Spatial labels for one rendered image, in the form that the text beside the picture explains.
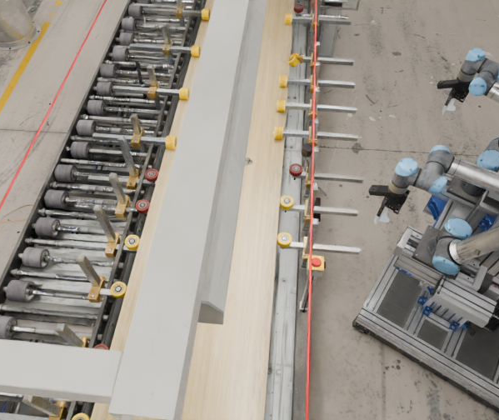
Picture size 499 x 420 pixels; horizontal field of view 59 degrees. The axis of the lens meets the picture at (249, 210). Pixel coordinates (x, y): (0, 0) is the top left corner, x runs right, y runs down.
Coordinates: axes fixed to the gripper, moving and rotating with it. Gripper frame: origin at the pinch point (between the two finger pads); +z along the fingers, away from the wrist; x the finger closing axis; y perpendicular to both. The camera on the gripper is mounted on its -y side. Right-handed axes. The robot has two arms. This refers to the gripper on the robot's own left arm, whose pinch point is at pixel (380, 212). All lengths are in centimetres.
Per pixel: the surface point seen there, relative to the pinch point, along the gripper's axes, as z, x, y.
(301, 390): 62, -71, 7
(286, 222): 70, 13, -51
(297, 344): 62, -53, -6
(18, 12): 99, 96, -430
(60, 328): 21, -118, -91
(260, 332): 42, -65, -22
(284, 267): 70, -15, -36
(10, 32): 114, 79, -433
